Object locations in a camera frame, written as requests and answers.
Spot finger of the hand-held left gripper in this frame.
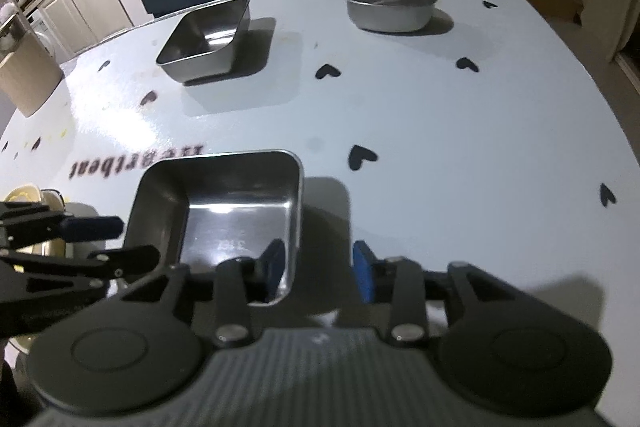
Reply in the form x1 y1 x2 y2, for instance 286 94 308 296
0 245 161 296
0 201 125 253

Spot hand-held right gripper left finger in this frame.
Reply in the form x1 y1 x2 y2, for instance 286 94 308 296
120 239 288 348

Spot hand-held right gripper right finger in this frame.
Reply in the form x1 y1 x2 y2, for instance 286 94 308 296
352 240 522 349

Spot cream two-handled bowl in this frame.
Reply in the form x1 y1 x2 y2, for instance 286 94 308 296
3 185 126 258

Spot rectangular steel container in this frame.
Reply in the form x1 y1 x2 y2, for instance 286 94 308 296
123 149 306 309

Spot square steel container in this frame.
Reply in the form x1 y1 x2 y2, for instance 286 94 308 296
155 0 252 84

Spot round steel bowl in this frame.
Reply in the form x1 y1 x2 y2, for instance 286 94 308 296
343 0 439 33

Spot beige ribbed bin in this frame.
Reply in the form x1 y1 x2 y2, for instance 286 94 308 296
0 34 64 118

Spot white washing machine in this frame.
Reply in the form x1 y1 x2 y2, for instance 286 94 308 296
26 9 58 60

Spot steel pot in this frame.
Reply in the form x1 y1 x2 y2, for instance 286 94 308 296
0 14 27 64

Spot white kitchen cabinets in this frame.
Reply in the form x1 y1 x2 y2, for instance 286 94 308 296
0 0 137 64

